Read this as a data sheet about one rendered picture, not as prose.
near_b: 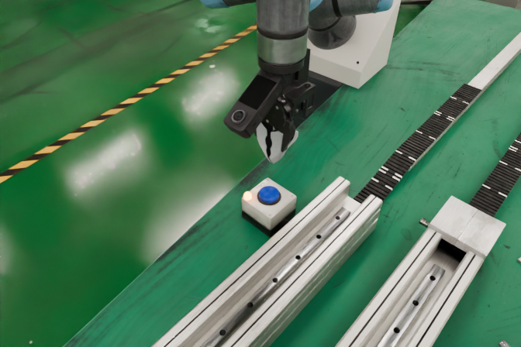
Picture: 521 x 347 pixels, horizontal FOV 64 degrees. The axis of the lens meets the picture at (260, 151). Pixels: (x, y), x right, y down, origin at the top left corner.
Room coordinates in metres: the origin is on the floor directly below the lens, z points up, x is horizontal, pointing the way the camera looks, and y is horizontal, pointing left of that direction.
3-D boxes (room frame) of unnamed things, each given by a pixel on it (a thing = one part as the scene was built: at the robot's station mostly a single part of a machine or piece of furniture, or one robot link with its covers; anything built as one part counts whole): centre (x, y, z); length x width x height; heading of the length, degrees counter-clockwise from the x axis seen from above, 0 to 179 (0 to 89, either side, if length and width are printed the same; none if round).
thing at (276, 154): (0.57, -0.05, 0.98); 0.06 x 0.03 x 0.09; 137
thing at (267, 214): (0.56, -0.02, 0.81); 0.10 x 0.08 x 0.06; 47
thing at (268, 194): (0.56, -0.02, 0.84); 0.04 x 0.04 x 0.02
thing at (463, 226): (0.48, -0.36, 0.83); 0.12 x 0.09 x 0.10; 47
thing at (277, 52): (0.58, -0.03, 1.16); 0.08 x 0.08 x 0.05
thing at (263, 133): (0.59, -0.02, 0.98); 0.06 x 0.03 x 0.09; 137
